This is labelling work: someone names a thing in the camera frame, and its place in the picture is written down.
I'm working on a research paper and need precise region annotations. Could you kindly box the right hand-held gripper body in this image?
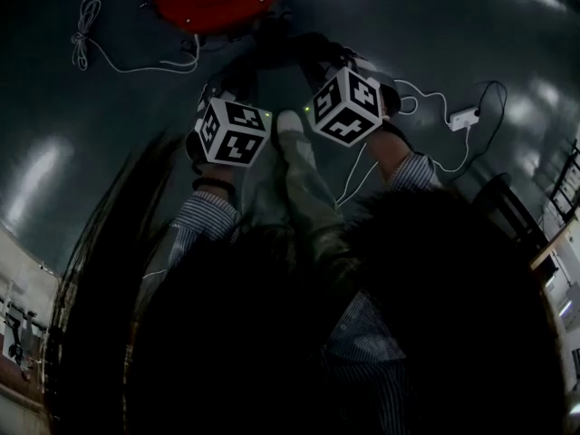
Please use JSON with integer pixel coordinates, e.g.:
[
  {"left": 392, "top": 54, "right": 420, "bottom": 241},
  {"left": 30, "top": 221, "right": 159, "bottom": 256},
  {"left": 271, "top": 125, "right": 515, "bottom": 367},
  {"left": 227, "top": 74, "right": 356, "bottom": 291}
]
[{"left": 307, "top": 48, "right": 402, "bottom": 149}]

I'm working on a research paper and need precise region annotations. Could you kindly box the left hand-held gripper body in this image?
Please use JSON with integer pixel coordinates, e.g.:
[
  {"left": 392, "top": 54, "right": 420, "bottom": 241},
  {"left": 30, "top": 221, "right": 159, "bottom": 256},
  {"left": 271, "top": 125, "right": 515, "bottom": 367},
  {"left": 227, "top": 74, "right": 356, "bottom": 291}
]
[{"left": 193, "top": 83, "right": 274, "bottom": 169}]

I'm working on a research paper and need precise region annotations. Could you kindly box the person's left forearm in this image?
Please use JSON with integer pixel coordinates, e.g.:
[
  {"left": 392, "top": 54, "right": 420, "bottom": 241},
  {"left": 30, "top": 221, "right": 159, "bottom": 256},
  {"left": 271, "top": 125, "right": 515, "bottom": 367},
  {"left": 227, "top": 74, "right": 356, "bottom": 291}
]
[{"left": 168, "top": 164, "right": 243, "bottom": 266}]

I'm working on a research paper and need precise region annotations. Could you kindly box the person's right forearm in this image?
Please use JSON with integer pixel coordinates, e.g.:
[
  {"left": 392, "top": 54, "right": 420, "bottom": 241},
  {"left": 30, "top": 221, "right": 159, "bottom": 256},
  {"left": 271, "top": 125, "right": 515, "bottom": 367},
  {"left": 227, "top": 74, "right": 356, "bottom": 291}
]
[{"left": 362, "top": 127, "right": 443, "bottom": 195}]

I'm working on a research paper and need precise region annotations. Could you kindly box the white shoe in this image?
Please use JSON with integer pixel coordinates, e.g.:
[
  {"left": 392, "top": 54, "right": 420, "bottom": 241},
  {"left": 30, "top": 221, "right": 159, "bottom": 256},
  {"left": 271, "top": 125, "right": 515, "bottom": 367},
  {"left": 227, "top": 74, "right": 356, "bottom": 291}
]
[{"left": 275, "top": 109, "right": 305, "bottom": 139}]

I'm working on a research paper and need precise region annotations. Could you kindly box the person's green trouser leg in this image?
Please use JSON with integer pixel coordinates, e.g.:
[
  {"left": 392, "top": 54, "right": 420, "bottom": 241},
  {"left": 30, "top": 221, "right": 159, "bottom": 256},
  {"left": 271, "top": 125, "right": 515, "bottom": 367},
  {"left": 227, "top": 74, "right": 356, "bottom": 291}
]
[{"left": 238, "top": 129, "right": 353, "bottom": 266}]

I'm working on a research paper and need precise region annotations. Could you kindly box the white power strip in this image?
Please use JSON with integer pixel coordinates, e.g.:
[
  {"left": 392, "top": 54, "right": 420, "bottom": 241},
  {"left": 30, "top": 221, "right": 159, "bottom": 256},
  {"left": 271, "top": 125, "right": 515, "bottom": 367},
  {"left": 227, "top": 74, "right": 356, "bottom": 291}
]
[{"left": 449, "top": 104, "right": 482, "bottom": 132}]

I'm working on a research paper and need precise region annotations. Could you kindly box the black chair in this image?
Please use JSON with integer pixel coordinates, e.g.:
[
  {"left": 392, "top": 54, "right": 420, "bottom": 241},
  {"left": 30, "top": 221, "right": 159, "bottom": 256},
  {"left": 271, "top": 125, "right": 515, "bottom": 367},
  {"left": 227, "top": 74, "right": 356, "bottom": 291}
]
[{"left": 473, "top": 171, "right": 550, "bottom": 256}]

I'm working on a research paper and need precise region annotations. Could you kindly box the black metal rack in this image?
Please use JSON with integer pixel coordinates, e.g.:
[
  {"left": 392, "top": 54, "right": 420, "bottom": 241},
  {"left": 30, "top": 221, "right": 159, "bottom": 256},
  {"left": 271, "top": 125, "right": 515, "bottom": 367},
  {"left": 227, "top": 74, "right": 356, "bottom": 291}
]
[{"left": 548, "top": 138, "right": 580, "bottom": 224}]

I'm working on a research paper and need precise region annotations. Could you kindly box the person's striped shirt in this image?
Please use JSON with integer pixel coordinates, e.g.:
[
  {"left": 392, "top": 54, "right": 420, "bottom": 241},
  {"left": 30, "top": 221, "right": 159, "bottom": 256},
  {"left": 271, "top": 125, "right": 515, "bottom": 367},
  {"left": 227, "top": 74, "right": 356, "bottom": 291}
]
[{"left": 312, "top": 287, "right": 427, "bottom": 435}]

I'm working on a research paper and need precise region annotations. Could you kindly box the wooden desk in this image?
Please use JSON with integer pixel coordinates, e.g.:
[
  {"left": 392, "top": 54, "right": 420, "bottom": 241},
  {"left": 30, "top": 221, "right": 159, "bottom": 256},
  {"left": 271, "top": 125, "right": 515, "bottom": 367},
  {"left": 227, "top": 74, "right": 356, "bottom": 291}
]
[{"left": 528, "top": 215, "right": 580, "bottom": 272}]

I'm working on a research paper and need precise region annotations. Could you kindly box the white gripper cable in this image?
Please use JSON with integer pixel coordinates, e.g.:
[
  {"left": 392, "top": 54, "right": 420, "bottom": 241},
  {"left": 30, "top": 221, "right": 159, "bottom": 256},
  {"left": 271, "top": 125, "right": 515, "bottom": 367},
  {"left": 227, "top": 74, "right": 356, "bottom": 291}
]
[{"left": 334, "top": 78, "right": 473, "bottom": 208}]

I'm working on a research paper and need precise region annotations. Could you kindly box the white vacuum power cord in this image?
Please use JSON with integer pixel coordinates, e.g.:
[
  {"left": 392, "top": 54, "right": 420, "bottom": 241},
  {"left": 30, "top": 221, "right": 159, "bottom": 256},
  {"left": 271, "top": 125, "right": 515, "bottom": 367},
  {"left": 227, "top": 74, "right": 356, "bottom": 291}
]
[{"left": 70, "top": 0, "right": 201, "bottom": 75}]

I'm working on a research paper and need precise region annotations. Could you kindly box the black power cable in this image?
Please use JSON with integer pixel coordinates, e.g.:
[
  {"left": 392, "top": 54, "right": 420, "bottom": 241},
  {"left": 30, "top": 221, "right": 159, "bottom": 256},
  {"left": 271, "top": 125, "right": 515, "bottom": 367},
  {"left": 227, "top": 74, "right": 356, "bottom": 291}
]
[{"left": 446, "top": 79, "right": 508, "bottom": 185}]

